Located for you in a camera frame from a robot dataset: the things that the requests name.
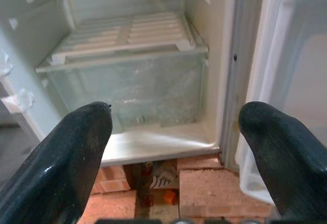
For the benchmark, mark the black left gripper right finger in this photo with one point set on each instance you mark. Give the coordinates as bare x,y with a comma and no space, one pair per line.
286,152

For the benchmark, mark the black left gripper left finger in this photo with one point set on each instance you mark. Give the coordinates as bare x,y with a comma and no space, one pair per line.
56,162

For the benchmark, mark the white fridge door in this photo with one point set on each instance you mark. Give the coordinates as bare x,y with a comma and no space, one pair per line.
293,55

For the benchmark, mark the white fridge body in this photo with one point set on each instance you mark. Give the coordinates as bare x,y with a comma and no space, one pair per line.
217,55

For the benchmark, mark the clear glass fridge shelf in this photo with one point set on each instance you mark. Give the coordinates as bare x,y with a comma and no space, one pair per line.
115,58

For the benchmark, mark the white slatted fridge shelf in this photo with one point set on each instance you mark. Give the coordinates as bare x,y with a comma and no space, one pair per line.
153,29

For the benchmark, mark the red brick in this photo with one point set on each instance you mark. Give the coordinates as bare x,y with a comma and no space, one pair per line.
199,162
112,208
112,179
217,190

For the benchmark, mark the printed brown cardboard piece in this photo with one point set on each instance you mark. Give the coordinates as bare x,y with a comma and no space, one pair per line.
161,178

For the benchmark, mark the clear plastic crisper drawer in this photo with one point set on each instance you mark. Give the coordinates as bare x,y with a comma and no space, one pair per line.
143,91

